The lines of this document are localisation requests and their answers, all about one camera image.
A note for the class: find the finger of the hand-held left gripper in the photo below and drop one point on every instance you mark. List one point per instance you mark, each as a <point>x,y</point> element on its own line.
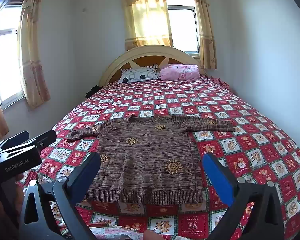
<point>47,138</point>
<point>16,138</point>

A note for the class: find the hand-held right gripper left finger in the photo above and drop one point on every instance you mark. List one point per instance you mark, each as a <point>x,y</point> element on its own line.
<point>90,171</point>

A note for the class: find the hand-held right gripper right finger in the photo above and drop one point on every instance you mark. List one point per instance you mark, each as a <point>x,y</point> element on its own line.
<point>217,175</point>

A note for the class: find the brown knit sweater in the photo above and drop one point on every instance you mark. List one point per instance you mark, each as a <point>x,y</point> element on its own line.
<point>145,160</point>

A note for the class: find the red checked printed blanket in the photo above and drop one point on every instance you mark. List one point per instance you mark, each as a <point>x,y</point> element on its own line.
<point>252,135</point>

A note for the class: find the dark bundle beside bed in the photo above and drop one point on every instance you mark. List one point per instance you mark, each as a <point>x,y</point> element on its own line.
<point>93,91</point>

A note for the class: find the pink patterned cloth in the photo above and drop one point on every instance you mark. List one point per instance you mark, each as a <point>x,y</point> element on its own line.
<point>115,233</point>

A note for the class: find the long beige patterned curtain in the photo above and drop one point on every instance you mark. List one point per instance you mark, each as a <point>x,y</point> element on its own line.
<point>33,55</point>

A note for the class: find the pink ruffled bed sheet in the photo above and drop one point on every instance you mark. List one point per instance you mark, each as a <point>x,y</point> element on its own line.
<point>218,81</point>

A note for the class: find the cream wooden headboard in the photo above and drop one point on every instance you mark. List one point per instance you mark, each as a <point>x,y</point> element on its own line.
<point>120,62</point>

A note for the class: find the white patterned pillow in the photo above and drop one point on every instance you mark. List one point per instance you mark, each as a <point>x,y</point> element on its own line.
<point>137,75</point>

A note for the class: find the pink pillow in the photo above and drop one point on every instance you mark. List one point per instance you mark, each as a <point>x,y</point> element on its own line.
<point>180,71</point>

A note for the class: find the narrow yellow curtain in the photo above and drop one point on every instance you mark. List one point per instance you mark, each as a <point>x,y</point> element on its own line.
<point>206,30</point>

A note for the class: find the window behind headboard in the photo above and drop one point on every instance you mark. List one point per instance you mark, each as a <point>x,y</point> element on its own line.
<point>183,27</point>

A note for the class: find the wide yellow curtain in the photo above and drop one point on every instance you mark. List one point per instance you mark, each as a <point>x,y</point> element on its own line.
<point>145,17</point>

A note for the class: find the side wall window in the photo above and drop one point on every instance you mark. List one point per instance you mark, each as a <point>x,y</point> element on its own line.
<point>5,62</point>

